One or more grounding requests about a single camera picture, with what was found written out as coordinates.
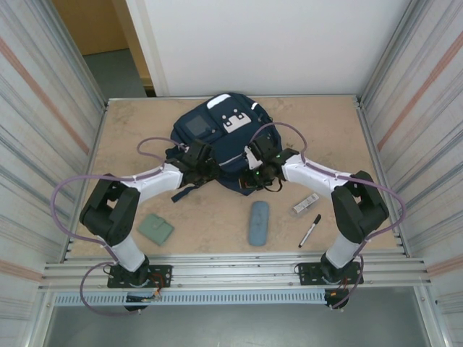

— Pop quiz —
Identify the navy blue backpack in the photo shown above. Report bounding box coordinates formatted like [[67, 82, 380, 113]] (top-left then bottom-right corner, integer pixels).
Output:
[[169, 93, 283, 203]]

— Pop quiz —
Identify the blue fabric pencil case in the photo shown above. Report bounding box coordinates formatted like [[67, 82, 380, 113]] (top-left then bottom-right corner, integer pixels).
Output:
[[247, 200, 271, 247]]

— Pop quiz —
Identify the black white marker pen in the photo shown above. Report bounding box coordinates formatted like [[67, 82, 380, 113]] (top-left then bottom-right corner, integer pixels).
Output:
[[298, 214, 322, 249]]

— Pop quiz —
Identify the sage green wallet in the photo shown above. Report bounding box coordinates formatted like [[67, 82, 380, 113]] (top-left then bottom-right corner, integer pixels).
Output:
[[137, 213, 176, 247]]

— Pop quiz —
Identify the grey metal lower panel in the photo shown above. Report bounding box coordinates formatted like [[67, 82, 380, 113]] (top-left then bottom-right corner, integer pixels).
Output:
[[43, 305, 433, 347]]

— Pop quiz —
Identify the brown wooden door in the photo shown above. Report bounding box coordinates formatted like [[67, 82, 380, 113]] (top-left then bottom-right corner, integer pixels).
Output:
[[52, 0, 155, 90]]

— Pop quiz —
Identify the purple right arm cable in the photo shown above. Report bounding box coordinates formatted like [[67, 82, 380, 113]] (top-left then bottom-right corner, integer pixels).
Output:
[[251, 121, 408, 310]]

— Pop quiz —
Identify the aluminium rail frame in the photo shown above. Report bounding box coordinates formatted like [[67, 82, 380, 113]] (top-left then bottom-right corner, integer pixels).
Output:
[[38, 252, 433, 294]]

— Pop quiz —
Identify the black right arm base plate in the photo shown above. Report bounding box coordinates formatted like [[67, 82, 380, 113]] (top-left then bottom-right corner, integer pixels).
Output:
[[297, 260, 365, 286]]

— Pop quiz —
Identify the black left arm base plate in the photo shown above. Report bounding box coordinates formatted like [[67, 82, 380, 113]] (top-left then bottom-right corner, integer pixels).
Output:
[[107, 263, 173, 289]]

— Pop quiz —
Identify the slotted grey cable tray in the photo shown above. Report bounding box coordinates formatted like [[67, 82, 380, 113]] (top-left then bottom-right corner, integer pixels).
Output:
[[53, 291, 326, 307]]

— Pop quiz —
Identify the striped right enclosure panel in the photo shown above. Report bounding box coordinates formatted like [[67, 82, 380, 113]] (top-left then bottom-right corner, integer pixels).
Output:
[[356, 0, 463, 319]]

